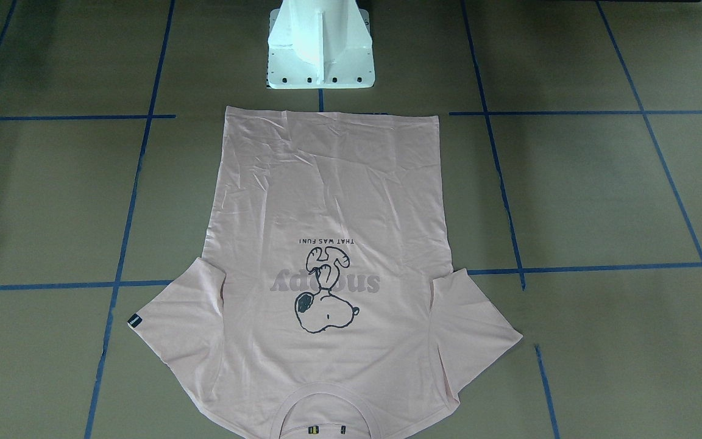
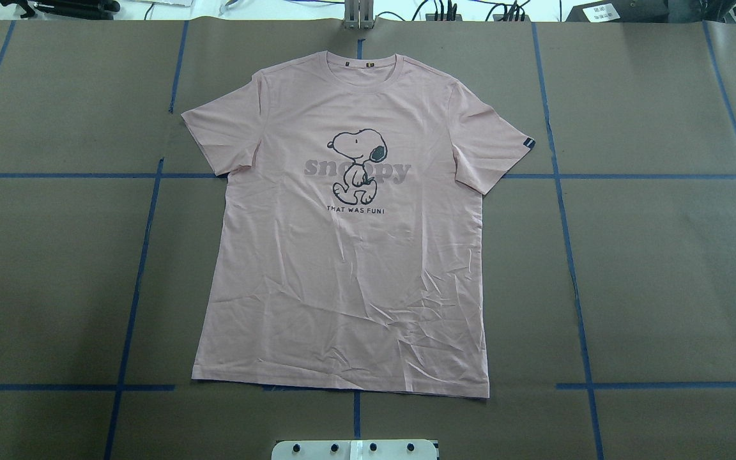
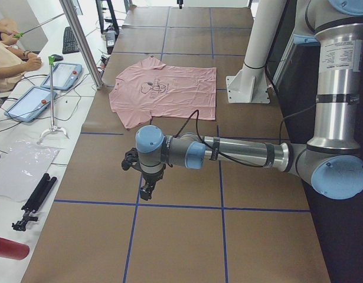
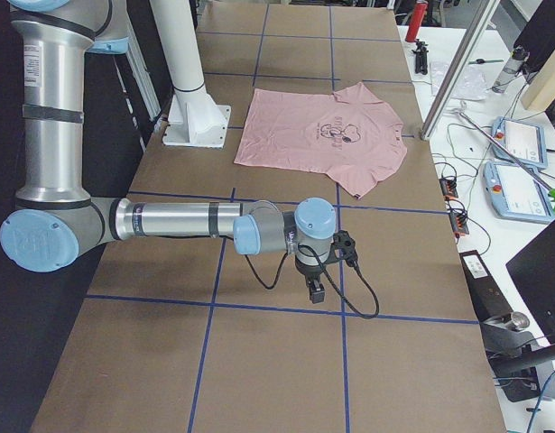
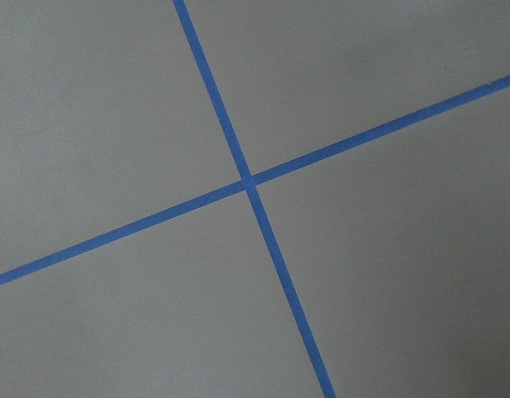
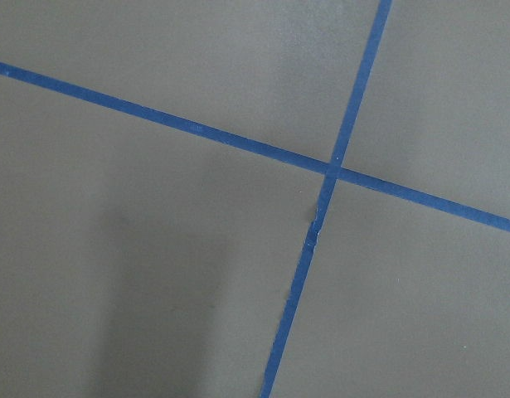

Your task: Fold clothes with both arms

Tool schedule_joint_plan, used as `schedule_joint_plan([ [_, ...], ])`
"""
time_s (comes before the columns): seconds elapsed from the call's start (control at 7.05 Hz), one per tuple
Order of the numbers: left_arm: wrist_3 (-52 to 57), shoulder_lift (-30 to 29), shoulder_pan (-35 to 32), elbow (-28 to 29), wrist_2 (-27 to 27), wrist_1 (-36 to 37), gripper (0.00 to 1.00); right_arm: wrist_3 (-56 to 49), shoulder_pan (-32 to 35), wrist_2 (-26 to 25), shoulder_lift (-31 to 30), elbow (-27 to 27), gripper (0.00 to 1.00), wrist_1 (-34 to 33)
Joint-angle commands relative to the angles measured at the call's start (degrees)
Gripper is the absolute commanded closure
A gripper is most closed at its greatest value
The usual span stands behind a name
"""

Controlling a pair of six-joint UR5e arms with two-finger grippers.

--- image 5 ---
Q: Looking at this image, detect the crossing blue tape strip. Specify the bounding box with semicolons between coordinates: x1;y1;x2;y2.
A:
0;75;510;286

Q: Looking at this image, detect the long blue tape strip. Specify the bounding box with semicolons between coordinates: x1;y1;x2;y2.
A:
173;1;337;397

